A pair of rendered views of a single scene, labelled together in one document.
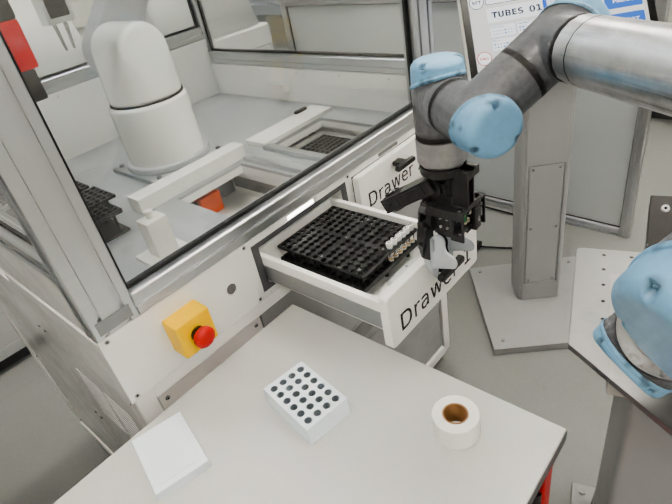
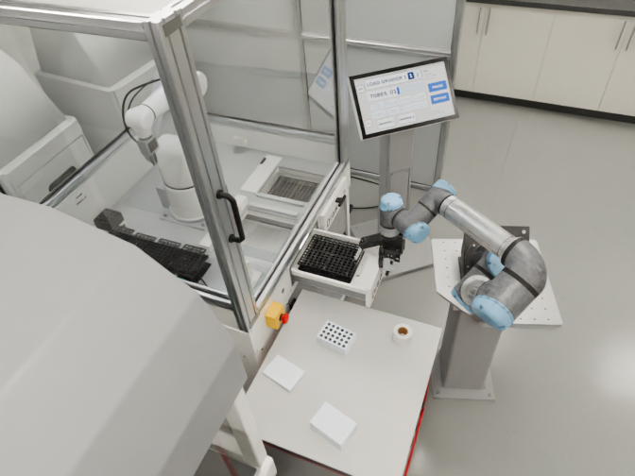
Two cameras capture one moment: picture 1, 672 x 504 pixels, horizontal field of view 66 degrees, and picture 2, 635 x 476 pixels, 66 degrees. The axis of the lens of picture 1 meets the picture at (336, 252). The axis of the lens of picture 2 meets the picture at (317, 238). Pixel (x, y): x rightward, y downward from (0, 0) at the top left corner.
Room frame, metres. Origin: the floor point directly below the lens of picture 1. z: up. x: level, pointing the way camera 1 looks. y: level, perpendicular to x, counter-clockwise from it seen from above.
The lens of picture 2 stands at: (-0.36, 0.50, 2.35)
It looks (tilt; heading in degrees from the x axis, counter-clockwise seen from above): 45 degrees down; 339
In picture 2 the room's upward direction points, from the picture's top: 6 degrees counter-clockwise
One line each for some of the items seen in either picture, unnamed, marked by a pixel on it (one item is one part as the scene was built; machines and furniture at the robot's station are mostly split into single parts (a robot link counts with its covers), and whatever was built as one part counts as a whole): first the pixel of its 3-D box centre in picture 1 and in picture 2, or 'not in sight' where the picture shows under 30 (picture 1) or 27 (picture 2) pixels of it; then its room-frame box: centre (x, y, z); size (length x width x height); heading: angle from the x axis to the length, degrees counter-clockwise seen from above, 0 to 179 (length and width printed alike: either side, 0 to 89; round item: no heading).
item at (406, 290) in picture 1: (433, 276); (379, 271); (0.73, -0.16, 0.87); 0.29 x 0.02 x 0.11; 133
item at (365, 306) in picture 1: (345, 250); (329, 260); (0.89, -0.02, 0.86); 0.40 x 0.26 x 0.06; 43
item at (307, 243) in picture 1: (348, 250); (332, 260); (0.88, -0.03, 0.87); 0.22 x 0.18 x 0.06; 43
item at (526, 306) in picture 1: (544, 192); (398, 184); (1.53, -0.75, 0.51); 0.50 x 0.45 x 1.02; 172
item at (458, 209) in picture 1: (449, 197); (391, 243); (0.70, -0.19, 1.04); 0.09 x 0.08 x 0.12; 43
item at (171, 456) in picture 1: (170, 453); (283, 372); (0.55, 0.33, 0.77); 0.13 x 0.09 x 0.02; 29
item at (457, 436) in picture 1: (455, 422); (402, 334); (0.49, -0.13, 0.78); 0.07 x 0.07 x 0.04
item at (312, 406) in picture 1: (306, 400); (335, 337); (0.59, 0.10, 0.78); 0.12 x 0.08 x 0.04; 34
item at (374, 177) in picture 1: (393, 172); (334, 204); (1.18, -0.18, 0.87); 0.29 x 0.02 x 0.11; 133
